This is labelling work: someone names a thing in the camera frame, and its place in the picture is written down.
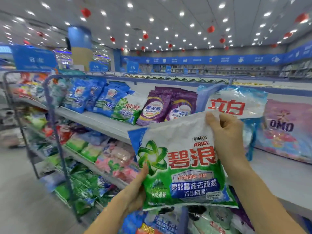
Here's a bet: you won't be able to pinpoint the person's right forearm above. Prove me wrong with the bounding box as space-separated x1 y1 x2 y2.
226 165 307 234

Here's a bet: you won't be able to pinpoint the pink flower-print detergent bag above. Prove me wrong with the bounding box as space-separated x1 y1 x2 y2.
254 98 312 164

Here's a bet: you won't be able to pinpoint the blue back wall sign band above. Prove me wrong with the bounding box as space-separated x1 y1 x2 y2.
121 53 286 67

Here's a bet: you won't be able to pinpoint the purple lavender bag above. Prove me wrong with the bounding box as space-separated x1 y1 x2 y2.
165 89 198 122
136 91 173 127
154 86 183 95

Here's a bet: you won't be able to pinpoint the person's left hand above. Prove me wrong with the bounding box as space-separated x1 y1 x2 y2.
119 164 149 215

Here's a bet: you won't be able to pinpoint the large blue aisle-end sign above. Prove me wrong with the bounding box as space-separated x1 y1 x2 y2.
10 44 58 72

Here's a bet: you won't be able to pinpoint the blue white detergent bag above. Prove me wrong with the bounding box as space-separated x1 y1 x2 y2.
197 84 268 162

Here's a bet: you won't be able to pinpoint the narrow blue wall column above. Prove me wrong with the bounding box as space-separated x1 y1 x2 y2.
113 48 122 73

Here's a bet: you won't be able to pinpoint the green Ariel bag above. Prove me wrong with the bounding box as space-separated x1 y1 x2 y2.
110 93 149 125

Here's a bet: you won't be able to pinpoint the blue tan pillar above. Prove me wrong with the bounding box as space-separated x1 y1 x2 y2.
67 25 94 72

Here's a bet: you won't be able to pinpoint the person's right hand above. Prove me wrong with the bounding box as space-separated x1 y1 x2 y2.
205 112 250 175

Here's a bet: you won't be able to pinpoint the group of ceiling spotlights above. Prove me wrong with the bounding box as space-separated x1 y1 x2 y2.
0 0 312 53

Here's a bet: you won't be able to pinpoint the small dark purple detergent bag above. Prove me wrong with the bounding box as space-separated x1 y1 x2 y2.
228 186 256 231

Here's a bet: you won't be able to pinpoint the blue hanging aisle sign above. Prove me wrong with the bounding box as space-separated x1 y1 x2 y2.
125 60 140 74

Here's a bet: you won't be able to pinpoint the group of red lanterns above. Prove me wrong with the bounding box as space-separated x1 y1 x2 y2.
23 7 310 53

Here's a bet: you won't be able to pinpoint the green leaf-print detergent bag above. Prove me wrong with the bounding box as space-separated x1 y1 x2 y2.
187 204 208 221

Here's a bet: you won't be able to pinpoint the row of house-shaped cartons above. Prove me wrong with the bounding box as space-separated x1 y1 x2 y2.
124 73 230 84

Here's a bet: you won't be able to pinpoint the white blue-trim detergent bag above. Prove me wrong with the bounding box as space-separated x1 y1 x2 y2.
93 81 135 118

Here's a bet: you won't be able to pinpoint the person's left forearm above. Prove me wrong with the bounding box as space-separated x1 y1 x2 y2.
84 192 137 234

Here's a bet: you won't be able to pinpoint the small blue hanging sign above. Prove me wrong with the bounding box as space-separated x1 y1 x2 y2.
88 60 110 73

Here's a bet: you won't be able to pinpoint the blue side wall sign band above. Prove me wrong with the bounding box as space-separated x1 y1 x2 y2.
282 41 312 64

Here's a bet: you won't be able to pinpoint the grey blue-framed shelf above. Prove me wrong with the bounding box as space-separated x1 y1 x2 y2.
2 70 312 234

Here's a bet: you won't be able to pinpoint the panda pale green bag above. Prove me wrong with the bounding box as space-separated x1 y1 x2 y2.
192 205 241 234

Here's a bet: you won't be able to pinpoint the red white Libai bags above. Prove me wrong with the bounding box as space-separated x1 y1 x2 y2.
43 123 74 145

